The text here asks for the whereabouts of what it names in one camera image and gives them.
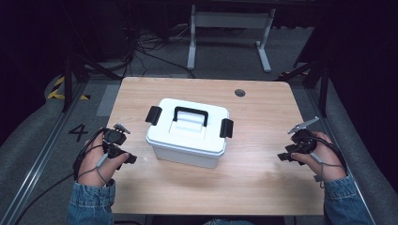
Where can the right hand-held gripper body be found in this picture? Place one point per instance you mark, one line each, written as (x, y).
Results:
(303, 142)

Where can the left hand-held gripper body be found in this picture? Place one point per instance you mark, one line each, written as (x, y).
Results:
(114, 136)

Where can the person's right hand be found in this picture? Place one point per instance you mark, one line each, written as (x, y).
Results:
(328, 159)

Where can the person's left hand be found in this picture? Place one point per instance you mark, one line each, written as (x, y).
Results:
(94, 165)

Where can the black tripod stand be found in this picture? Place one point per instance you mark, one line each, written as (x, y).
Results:
(322, 87)
(67, 84)

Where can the yellow black floor tape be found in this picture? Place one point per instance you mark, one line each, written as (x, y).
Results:
(56, 90)

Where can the round grey table grommet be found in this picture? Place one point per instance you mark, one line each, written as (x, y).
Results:
(240, 92)

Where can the person's denim lap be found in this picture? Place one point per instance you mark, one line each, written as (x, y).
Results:
(226, 222)

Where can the grey metal table frame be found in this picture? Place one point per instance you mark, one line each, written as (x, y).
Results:
(231, 19)

